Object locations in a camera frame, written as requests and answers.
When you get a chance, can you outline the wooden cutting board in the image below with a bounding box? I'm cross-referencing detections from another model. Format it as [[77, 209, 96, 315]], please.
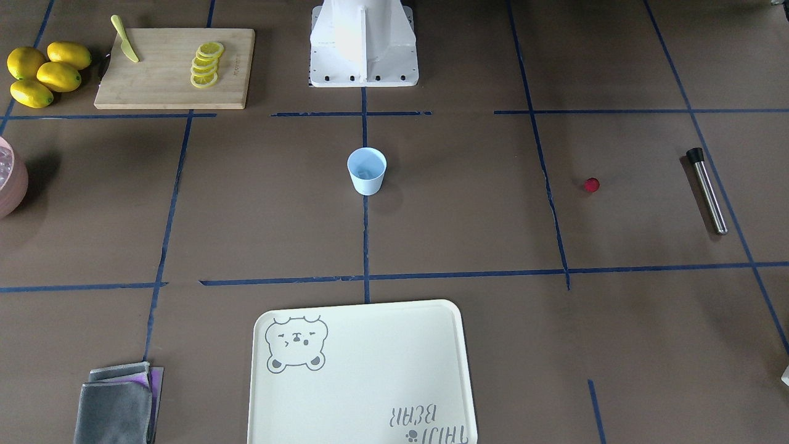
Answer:
[[95, 28, 256, 110]]

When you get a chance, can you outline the light blue plastic cup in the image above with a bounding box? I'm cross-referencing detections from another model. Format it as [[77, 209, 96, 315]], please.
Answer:
[[346, 147, 387, 196]]

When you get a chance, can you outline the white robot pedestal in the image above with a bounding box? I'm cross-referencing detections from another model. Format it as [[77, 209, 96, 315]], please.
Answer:
[[308, 1, 420, 88]]

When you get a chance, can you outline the lemon slices stack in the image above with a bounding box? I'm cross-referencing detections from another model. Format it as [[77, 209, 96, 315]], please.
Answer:
[[189, 41, 225, 88]]

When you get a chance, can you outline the red strawberry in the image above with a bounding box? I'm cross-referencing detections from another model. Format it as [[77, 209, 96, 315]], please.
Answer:
[[583, 177, 600, 193]]

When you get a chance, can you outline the whole lemon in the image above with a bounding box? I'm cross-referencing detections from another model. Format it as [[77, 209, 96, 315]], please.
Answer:
[[47, 41, 92, 71], [9, 80, 54, 109], [6, 47, 47, 80], [36, 62, 82, 93]]

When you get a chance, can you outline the pink bowl with ice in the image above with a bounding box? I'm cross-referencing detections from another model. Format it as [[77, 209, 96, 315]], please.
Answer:
[[1, 137, 28, 219]]

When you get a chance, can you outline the grey purple folded cloth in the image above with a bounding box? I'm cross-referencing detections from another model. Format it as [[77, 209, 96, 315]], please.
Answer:
[[73, 361, 164, 443]]

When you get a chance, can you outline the yellow plastic knife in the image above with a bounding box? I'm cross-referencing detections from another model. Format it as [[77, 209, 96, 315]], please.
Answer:
[[110, 14, 140, 63]]

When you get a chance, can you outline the cream bear tray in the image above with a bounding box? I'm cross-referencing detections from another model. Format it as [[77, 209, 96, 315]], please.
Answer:
[[246, 300, 478, 443]]

